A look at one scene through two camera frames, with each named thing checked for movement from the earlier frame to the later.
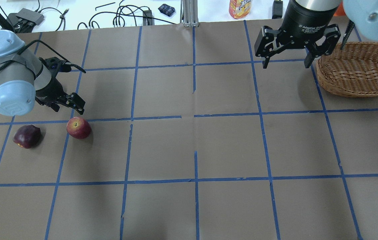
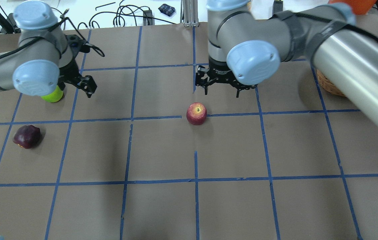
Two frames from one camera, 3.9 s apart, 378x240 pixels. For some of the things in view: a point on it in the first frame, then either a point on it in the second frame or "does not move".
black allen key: (106, 4) does not move
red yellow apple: (78, 128) → (196, 113)
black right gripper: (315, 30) → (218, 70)
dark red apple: (28, 136) does not move
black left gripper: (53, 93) → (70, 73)
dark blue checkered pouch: (167, 10) does not move
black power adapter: (148, 13) does not move
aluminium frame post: (189, 12) does not move
